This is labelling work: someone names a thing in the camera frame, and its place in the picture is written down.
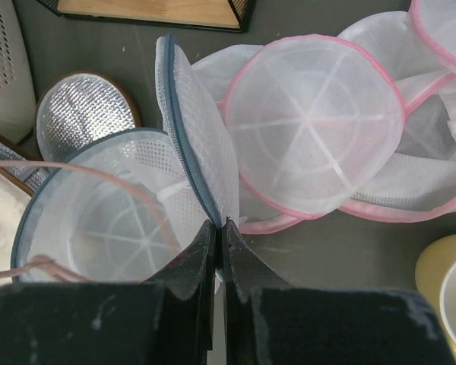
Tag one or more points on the black wire wooden shelf rack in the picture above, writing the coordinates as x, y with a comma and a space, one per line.
223, 15

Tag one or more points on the pink trimmed mesh laundry bag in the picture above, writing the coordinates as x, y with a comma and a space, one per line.
364, 122

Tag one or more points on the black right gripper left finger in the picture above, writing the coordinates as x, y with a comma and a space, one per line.
166, 319

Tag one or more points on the yellow ceramic mug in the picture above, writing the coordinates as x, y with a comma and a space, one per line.
435, 277

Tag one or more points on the silver round insulated pad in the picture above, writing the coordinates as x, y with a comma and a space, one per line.
79, 109

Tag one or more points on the blue zipper white mesh bag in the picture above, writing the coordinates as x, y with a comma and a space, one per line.
126, 205

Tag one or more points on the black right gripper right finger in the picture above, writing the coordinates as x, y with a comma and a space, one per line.
269, 321

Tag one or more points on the bear print cream bag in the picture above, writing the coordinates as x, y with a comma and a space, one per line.
17, 185

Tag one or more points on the cream plastic laundry basket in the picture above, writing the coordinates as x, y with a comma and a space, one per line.
17, 97

